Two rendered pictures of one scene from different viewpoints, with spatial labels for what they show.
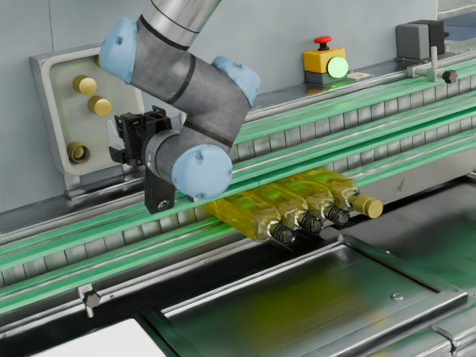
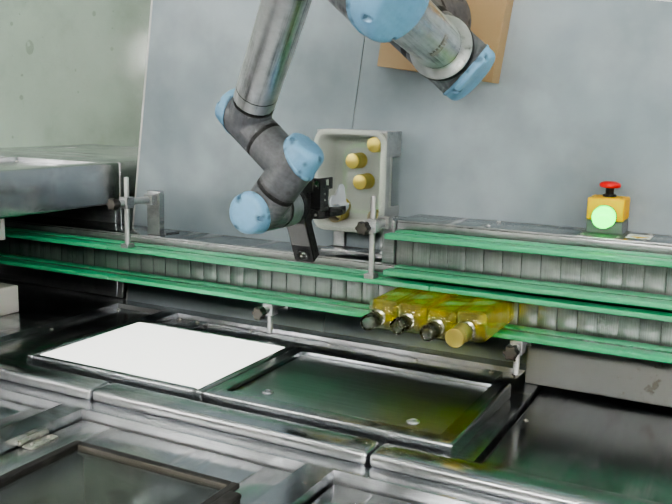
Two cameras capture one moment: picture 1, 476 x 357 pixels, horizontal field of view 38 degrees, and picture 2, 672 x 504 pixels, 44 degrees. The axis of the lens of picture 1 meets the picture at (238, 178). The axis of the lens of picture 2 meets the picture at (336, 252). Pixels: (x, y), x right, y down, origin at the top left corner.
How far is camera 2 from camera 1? 1.22 m
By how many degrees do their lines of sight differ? 52
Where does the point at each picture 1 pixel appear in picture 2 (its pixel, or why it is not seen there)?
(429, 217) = (635, 427)
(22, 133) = not seen: hidden behind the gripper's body
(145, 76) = (230, 129)
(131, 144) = not seen: hidden behind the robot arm
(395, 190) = (643, 389)
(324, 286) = (401, 394)
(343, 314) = (362, 407)
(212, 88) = (267, 151)
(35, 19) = (345, 101)
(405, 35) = not seen: outside the picture
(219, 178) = (249, 218)
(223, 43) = (503, 161)
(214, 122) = (265, 178)
